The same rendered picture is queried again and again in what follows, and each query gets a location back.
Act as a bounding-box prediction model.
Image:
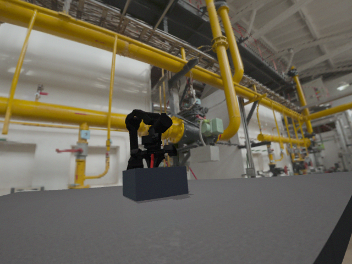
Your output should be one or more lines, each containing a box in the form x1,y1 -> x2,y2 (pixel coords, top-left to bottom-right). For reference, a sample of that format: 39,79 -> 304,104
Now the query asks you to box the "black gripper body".
130,137 -> 177,160

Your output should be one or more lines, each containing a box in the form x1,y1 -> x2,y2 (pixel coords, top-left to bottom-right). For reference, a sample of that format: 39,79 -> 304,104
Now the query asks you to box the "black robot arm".
125,109 -> 173,170

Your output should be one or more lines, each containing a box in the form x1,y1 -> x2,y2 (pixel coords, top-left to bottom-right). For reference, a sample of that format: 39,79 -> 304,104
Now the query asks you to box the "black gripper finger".
153,152 -> 165,168
141,154 -> 151,168

